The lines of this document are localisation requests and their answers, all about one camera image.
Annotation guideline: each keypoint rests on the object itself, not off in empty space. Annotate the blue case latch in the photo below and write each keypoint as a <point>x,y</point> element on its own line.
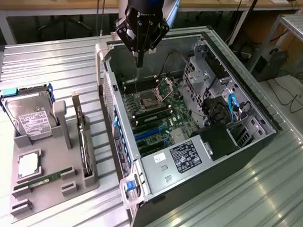
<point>129,186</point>

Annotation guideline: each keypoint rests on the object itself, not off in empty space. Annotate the CPU socket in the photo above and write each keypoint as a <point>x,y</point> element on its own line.
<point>148,99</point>

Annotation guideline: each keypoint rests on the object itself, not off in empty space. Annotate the black plastic air shroud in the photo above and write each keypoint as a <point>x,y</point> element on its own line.
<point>216,140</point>

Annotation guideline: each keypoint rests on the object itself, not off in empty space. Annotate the green RAM stick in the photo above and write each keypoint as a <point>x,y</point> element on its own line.
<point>43,179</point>

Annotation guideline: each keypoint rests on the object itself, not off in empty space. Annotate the metal socket cover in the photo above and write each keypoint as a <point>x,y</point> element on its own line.
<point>165,89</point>

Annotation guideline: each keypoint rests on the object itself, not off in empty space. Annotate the installed black RAM stick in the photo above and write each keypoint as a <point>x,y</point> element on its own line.
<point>154,111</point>

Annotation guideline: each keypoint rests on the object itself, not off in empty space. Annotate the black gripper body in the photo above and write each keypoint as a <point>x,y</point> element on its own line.
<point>145,8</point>

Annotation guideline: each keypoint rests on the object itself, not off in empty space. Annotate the silver chipset heatsink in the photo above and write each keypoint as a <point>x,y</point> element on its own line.
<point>178,137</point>

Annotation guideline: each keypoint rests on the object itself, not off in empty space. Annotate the silver CPU chip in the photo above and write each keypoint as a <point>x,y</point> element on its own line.
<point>27,165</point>

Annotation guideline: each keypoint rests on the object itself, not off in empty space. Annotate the open black PC case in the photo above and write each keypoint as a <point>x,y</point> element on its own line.
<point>239,151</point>

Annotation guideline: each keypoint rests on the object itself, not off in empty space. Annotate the black graphics card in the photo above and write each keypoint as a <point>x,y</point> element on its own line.
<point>85,131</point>

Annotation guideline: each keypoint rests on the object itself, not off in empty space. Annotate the hard disk with blue bracket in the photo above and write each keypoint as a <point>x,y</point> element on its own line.
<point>29,111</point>

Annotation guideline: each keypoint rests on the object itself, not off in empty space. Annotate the aluminium slat side table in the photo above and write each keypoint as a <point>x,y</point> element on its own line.
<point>296,26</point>

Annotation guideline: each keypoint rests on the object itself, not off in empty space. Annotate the wooden desk with white frame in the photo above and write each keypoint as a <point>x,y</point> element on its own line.
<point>70,2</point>

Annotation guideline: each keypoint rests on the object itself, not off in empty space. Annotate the blue expansion slot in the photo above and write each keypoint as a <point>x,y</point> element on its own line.
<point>147,133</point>

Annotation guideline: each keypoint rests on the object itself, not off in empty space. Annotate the grey power supply unit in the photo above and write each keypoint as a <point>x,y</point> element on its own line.
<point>174,166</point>

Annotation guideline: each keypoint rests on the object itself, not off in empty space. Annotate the black box device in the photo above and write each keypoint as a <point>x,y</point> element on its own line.
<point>269,65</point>

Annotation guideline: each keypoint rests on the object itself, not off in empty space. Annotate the metal drive cage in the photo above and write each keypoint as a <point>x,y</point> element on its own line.
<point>205,78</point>

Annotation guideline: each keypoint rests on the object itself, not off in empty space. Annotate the green motherboard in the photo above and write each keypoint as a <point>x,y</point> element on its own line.
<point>171,116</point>

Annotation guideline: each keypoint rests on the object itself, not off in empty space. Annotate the black chair base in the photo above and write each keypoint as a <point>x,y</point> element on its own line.
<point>65,23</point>

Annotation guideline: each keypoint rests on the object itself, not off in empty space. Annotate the grey plastic parts rack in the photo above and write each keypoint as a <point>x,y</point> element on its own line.
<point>55,152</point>

